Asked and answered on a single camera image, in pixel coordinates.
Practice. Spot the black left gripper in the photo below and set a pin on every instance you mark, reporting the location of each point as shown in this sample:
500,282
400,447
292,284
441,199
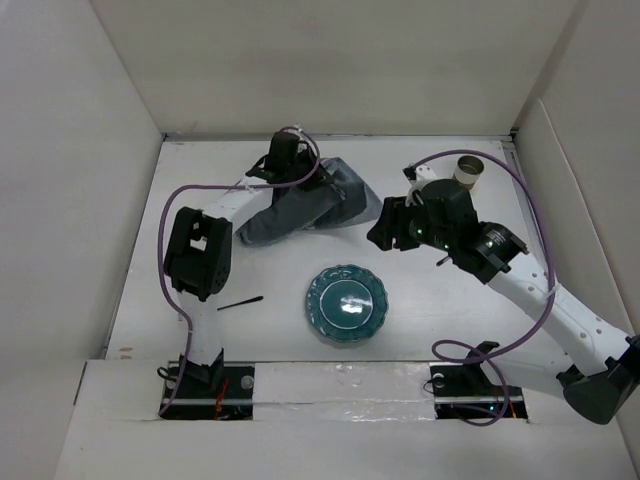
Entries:
320,178

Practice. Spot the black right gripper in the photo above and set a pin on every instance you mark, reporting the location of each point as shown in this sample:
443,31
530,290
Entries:
391,223

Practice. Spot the grey cloth placemat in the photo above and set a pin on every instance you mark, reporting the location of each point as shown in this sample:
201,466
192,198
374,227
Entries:
298,210

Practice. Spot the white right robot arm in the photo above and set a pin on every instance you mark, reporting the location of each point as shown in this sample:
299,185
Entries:
601,368

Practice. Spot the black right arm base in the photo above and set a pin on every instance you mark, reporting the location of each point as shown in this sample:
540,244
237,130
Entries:
465,392

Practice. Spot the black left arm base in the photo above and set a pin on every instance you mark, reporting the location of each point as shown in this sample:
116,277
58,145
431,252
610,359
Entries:
221,391

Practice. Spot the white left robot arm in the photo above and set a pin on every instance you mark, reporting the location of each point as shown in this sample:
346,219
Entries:
197,255

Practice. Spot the teal ceramic plate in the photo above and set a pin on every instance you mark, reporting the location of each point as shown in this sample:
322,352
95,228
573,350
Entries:
346,303

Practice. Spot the brown paper cup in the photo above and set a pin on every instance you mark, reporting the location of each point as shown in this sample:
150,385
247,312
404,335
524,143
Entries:
467,171

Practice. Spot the black fork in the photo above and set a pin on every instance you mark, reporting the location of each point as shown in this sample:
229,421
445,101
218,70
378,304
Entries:
241,303

